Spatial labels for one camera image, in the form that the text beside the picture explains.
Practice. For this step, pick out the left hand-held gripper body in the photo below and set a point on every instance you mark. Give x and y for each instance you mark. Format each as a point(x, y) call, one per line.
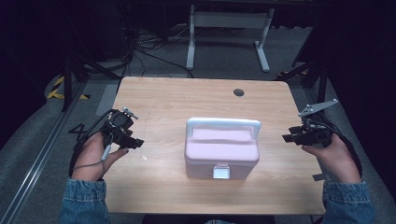
point(120, 124)

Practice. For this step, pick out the yellow black floor tape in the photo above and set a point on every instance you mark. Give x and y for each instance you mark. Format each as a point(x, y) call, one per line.
point(56, 91)

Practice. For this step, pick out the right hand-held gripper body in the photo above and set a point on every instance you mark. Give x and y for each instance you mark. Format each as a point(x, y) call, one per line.
point(314, 133)

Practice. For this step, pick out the person's right hand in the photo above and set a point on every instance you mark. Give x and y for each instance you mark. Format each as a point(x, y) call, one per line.
point(337, 161)

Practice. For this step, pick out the metal floor rail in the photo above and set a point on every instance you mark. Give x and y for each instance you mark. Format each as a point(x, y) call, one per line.
point(34, 168)

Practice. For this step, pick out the person's left hand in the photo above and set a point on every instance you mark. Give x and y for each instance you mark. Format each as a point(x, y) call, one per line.
point(90, 158)

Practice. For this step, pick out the black floor tape mark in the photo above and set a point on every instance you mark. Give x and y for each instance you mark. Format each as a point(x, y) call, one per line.
point(78, 130)

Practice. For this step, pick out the white metal desk frame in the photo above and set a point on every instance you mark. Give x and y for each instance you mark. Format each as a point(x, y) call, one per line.
point(230, 20)

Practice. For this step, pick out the black metal stand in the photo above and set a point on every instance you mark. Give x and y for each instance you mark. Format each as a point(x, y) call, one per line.
point(320, 77)
point(69, 77)

